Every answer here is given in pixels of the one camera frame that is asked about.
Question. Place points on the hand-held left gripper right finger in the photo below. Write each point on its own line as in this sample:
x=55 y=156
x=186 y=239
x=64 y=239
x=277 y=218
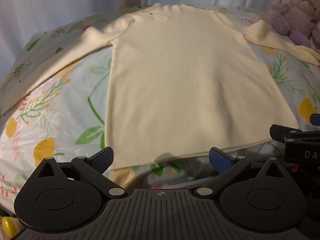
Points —
x=221 y=160

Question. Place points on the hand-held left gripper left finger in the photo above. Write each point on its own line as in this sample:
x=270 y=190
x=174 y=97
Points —
x=102 y=160

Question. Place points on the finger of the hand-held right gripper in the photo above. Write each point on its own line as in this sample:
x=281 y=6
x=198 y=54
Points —
x=283 y=131
x=315 y=119

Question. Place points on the cream long-sleeve sweater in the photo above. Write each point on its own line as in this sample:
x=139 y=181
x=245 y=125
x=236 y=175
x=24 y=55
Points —
x=180 y=85

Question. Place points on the purple teddy bear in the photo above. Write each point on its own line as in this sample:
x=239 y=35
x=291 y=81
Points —
x=295 y=17

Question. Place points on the yellow object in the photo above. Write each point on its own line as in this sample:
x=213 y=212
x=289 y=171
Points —
x=8 y=226

